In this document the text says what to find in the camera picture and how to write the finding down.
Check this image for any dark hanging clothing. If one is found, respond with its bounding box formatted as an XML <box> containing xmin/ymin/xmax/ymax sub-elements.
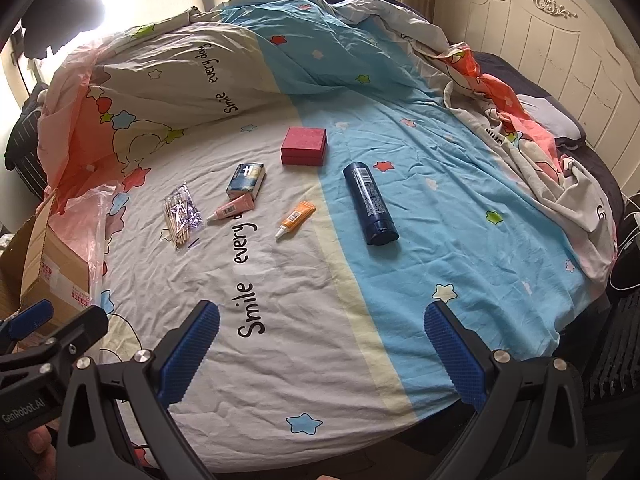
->
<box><xmin>20</xmin><ymin>0</ymin><xmax>107</xmax><ymax>57</ymax></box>

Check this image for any orange tube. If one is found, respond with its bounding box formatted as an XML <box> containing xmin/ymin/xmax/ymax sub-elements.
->
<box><xmin>274</xmin><ymin>201</ymin><xmax>317</xmax><ymax>241</ymax></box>

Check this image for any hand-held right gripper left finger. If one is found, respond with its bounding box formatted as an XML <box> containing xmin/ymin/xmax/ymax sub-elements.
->
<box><xmin>59</xmin><ymin>300</ymin><xmax>221</xmax><ymax>480</ymax></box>

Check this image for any red gift box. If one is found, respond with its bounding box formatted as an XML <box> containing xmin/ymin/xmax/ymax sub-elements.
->
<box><xmin>280</xmin><ymin>127</ymin><xmax>328</xmax><ymax>167</ymax></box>

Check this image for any black striped suitcase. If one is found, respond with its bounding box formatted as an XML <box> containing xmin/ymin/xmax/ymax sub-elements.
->
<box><xmin>5</xmin><ymin>89</ymin><xmax>51</xmax><ymax>201</ymax></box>

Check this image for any white cable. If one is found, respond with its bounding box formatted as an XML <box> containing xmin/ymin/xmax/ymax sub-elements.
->
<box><xmin>619</xmin><ymin>199</ymin><xmax>640</xmax><ymax>251</ymax></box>

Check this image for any pink tube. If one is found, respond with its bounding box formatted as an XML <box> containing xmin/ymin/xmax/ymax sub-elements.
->
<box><xmin>206</xmin><ymin>195</ymin><xmax>254</xmax><ymax>222</ymax></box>

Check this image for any dark navy bed sheet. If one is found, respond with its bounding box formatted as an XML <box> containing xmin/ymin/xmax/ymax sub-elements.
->
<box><xmin>320</xmin><ymin>0</ymin><xmax>626</xmax><ymax>211</ymax></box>

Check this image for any person's left hand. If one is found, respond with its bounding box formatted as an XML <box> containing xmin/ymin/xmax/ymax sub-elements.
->
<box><xmin>25</xmin><ymin>422</ymin><xmax>61</xmax><ymax>480</ymax></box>

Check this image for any grey pillow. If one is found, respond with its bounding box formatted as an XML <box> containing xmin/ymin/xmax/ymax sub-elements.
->
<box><xmin>520</xmin><ymin>94</ymin><xmax>588</xmax><ymax>140</ymax></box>

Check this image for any star printed blanket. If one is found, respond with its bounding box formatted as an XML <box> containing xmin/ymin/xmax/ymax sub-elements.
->
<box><xmin>42</xmin><ymin>0</ymin><xmax>621</xmax><ymax>473</ymax></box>

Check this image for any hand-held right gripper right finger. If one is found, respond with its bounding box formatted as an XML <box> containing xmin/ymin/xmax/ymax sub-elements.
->
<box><xmin>424</xmin><ymin>301</ymin><xmax>586</xmax><ymax>480</ymax></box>

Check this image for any dark blue box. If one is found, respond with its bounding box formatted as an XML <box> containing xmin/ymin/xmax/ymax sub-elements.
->
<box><xmin>342</xmin><ymin>161</ymin><xmax>400</xmax><ymax>246</ymax></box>

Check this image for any cream carved headboard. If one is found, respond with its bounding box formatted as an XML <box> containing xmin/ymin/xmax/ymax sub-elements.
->
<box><xmin>432</xmin><ymin>0</ymin><xmax>640</xmax><ymax>196</ymax></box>

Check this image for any pink plastic bag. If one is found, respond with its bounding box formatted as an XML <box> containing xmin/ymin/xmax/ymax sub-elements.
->
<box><xmin>50</xmin><ymin>184</ymin><xmax>118</xmax><ymax>306</ymax></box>

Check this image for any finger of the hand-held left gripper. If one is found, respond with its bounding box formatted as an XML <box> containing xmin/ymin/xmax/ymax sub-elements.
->
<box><xmin>0</xmin><ymin>299</ymin><xmax>55</xmax><ymax>343</ymax></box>
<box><xmin>30</xmin><ymin>306</ymin><xmax>108</xmax><ymax>361</ymax></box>

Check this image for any packet of wooden sticks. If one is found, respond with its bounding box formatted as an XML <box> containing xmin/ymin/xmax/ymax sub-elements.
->
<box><xmin>164</xmin><ymin>183</ymin><xmax>203</xmax><ymax>250</ymax></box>

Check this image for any black ribbed object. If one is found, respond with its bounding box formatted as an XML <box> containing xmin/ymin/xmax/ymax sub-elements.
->
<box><xmin>582</xmin><ymin>287</ymin><xmax>640</xmax><ymax>411</ymax></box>

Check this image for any cardboard box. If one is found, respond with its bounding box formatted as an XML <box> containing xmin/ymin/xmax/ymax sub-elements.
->
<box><xmin>0</xmin><ymin>195</ymin><xmax>93</xmax><ymax>341</ymax></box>

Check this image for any blue painted tissue pack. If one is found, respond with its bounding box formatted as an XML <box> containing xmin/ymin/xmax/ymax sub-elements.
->
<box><xmin>226</xmin><ymin>162</ymin><xmax>267</xmax><ymax>201</ymax></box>

